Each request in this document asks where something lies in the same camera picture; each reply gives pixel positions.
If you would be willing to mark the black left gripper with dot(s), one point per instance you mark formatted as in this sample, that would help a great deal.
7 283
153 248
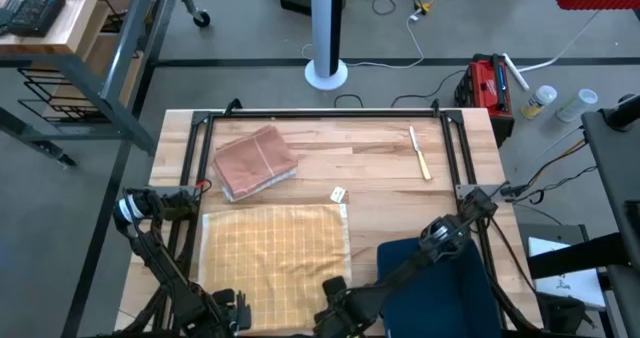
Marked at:
242 313

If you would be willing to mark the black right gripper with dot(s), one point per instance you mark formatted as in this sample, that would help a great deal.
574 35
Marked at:
350 310

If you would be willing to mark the yellow plaid towel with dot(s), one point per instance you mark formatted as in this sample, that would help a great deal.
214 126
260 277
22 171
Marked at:
275 263

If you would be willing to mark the terracotta pink plaid towel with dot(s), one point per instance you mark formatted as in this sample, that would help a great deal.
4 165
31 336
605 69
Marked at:
255 158

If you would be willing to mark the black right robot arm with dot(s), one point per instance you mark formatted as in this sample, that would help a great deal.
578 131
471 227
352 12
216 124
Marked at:
440 238

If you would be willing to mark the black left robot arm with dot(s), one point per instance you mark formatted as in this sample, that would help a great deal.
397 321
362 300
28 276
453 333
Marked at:
160 263

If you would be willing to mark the navy blue fabric bin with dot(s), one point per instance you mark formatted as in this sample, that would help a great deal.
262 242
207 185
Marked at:
450 298

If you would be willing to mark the thin wooden stick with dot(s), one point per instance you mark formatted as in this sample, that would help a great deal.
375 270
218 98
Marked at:
420 153

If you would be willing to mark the black bag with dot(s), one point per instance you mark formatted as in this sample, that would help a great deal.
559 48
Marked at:
565 315

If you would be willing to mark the white board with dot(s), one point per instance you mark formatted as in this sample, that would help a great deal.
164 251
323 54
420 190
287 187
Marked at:
575 290

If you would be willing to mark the black flat beam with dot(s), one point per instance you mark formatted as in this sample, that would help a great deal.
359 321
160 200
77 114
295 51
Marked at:
575 258

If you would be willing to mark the white and black tower fan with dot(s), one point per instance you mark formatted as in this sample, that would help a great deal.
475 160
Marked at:
326 75

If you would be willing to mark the red tool case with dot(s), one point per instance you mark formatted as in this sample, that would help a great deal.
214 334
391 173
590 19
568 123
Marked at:
487 85

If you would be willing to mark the white canister yellow label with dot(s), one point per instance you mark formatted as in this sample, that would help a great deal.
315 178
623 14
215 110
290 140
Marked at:
540 100

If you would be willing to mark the white plastic tube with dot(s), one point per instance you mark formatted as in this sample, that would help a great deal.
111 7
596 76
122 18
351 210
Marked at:
516 72

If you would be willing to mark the grey side desk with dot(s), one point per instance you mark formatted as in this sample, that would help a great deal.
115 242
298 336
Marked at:
615 178

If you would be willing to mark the black caster wheel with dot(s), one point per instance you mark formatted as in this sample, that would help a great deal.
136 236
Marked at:
201 18

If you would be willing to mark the yellow power plug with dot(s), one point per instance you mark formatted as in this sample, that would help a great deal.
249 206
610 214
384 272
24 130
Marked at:
425 7

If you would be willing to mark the black electronic device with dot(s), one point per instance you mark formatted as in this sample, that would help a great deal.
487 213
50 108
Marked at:
36 13

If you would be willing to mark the dark grey flat device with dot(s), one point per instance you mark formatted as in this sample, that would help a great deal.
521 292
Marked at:
9 10

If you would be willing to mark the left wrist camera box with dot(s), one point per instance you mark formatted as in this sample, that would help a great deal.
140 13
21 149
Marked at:
224 296

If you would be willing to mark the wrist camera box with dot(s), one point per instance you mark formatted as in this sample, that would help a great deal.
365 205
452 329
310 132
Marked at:
224 296
334 286

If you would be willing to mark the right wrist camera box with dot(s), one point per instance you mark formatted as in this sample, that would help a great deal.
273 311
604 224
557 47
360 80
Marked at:
334 286

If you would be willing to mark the black aluminium table frame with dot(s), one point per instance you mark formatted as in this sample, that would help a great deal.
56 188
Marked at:
325 114

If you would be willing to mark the wooden workbench grey steel frame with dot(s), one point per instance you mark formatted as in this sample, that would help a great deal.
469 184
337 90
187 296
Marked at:
75 28

